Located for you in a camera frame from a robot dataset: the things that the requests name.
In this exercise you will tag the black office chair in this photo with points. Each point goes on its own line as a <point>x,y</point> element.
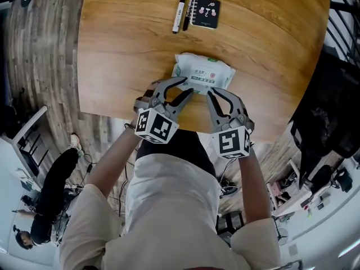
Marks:
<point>326,108</point>

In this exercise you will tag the person's black shoe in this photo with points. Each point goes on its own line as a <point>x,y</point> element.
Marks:
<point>229,191</point>

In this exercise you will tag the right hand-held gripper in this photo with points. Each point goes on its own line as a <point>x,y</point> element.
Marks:
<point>232,142</point>

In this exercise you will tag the person's cream shirt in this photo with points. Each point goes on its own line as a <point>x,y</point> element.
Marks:
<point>168,212</point>

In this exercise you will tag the white frame chair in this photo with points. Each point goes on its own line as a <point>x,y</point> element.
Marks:
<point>26,134</point>

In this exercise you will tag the black pen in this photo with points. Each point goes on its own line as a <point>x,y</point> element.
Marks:
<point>188,13</point>

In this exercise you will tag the person's left hand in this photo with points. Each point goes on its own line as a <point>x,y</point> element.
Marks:
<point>146,94</point>

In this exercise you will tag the white wet wipes pack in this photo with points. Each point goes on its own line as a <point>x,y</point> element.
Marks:
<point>203,66</point>

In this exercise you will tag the black metal frame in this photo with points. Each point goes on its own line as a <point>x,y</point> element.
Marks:
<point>344,18</point>

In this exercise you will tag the white marker with black cap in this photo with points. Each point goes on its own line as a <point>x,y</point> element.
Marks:
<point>179,13</point>

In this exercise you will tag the person's left forearm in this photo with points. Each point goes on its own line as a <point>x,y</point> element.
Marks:
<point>112,162</point>

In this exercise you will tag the person's black trousers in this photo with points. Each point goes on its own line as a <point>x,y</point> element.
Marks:
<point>174,145</point>

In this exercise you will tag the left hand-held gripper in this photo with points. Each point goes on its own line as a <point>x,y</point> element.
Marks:
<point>153,126</point>

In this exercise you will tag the black spiral notebook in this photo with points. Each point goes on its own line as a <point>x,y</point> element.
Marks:
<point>206,11</point>

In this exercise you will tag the person's right forearm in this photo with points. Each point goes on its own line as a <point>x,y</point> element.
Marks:
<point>253,184</point>

